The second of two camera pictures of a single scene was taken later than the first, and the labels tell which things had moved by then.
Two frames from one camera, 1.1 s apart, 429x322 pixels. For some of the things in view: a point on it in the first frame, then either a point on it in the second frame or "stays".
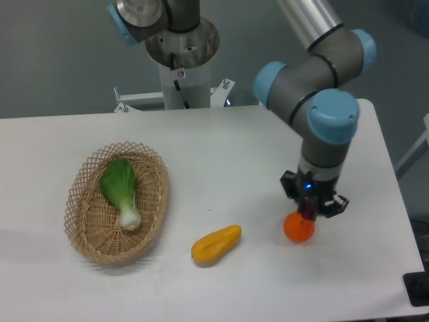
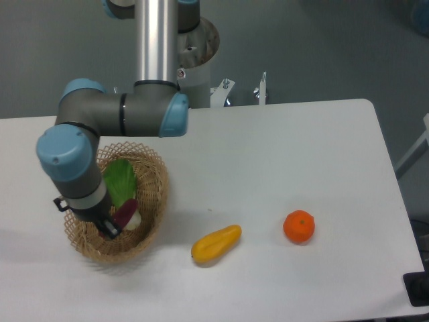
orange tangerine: [297, 229] stays
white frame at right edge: [425, 136] stays
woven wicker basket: [92, 224] stays
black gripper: [305, 185] → [97, 213]
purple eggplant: [308, 209] → [125, 212]
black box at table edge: [417, 286] stays
